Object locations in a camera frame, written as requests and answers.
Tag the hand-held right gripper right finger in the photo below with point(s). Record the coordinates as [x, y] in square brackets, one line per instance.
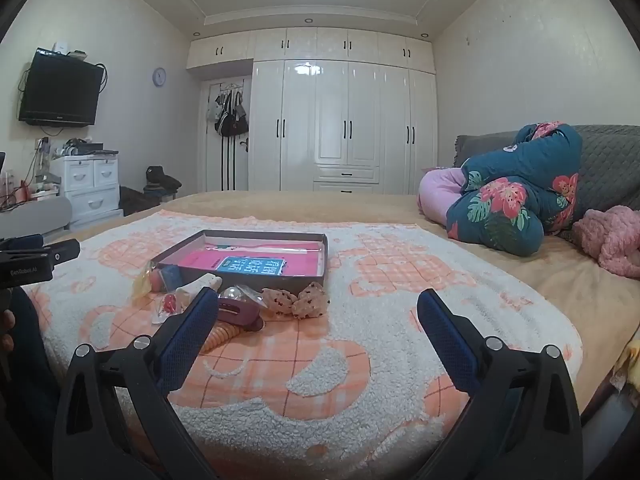
[445, 340]

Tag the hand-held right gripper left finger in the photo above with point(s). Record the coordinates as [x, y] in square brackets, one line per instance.
[192, 330]

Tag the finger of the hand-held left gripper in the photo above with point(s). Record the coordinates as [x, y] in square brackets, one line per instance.
[20, 242]
[62, 252]

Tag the peach spiral hair clip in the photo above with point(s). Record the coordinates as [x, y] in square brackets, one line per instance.
[225, 336]

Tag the red brooch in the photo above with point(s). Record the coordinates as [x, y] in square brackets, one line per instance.
[169, 306]

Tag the white hair claw clip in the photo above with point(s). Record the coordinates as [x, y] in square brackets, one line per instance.
[197, 285]

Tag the maroon hair clip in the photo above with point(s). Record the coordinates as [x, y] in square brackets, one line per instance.
[240, 316]

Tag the dotted sheer hair bow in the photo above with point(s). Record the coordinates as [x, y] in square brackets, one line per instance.
[295, 302]

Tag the shallow brown cardboard box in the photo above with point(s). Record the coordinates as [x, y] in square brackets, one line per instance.
[320, 255]

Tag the person's left hand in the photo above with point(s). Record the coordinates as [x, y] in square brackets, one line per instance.
[6, 332]

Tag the grey padded chair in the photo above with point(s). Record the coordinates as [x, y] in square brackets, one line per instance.
[35, 215]

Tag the pink and blue small packet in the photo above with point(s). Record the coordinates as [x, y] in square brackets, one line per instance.
[167, 276]

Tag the clear plastic packet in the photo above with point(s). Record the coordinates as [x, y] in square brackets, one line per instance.
[242, 295]

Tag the white drawer cabinet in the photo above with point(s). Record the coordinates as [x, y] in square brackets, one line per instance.
[90, 185]

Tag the dark blue clothing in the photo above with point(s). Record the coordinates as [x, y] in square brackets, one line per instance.
[30, 360]

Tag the dark brown bag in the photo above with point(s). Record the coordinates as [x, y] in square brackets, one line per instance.
[140, 202]

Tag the orange checked fleece blanket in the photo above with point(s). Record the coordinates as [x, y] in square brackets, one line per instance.
[350, 350]

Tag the pile of dark clothes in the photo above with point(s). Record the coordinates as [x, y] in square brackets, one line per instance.
[160, 177]

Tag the pink quilt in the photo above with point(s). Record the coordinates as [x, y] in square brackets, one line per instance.
[437, 192]

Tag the blue floral quilt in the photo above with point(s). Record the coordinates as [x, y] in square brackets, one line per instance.
[515, 195]

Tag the beige bed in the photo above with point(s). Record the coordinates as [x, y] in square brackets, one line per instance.
[350, 205]

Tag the white door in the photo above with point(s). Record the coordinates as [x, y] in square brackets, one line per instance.
[235, 160]

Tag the pink fluffy blanket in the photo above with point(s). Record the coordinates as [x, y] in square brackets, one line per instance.
[615, 240]

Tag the white router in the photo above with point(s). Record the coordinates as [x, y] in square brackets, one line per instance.
[61, 47]

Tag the hanging bags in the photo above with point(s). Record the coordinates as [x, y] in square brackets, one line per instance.
[231, 117]

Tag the grey quilted headboard cover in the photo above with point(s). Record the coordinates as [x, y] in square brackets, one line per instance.
[610, 170]

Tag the white wardrobe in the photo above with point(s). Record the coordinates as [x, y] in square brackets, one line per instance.
[340, 120]

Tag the black wall television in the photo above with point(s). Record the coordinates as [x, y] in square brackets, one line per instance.
[62, 90]

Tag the round wall clock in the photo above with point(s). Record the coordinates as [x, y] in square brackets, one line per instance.
[159, 76]

